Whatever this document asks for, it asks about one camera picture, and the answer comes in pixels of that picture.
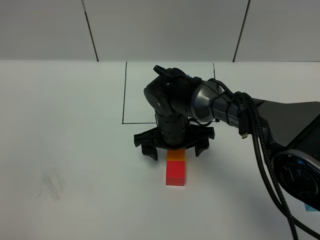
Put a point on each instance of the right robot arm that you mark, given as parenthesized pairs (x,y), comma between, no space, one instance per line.
(185,106)

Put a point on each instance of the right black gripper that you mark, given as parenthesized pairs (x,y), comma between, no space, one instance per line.
(193,136)

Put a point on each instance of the orange block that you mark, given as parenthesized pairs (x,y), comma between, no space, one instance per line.
(176,155)

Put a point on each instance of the red block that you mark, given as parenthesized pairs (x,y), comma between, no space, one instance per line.
(175,173)

